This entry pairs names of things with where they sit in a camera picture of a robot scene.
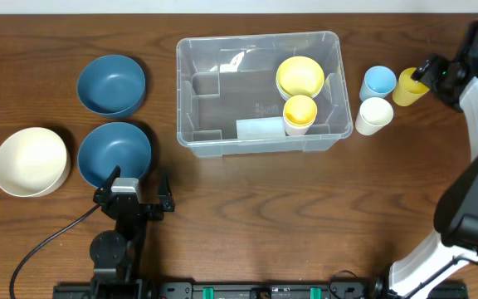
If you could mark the clear plastic storage container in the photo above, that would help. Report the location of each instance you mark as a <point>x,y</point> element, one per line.
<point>228,102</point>

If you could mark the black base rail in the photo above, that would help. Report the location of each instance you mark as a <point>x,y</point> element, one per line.
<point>186,290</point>

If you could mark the pink cup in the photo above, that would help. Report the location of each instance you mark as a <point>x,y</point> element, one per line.
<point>292,129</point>

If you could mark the dark blue bowl far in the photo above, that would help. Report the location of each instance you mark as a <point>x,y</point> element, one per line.
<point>113,86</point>

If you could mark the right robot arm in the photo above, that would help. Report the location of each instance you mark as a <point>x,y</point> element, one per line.
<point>453,242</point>

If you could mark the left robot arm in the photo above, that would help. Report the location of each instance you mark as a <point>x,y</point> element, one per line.
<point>116,253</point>

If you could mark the small yellow bowl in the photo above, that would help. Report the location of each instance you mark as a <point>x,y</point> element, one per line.
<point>300,75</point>

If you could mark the yellow cup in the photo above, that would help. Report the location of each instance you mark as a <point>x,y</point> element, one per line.
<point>408,91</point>
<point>300,110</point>

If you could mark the cream bowl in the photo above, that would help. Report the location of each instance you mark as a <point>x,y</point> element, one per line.
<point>33,162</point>

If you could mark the dark blue bowl near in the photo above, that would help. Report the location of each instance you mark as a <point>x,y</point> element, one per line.
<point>114,144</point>

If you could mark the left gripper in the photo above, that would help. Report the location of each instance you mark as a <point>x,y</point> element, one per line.
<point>147,209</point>

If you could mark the cream cup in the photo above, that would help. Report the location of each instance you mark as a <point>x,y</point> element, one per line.
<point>374,113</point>

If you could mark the light blue cup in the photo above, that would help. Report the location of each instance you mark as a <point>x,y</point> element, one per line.
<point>378,81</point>

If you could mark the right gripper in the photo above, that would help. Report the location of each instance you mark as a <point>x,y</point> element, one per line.
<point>426,69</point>

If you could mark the small white bowl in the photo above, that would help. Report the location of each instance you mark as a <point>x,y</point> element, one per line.
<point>283,94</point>

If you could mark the dark blue bowl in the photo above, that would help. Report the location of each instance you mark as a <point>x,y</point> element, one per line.
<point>113,86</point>
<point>114,144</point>

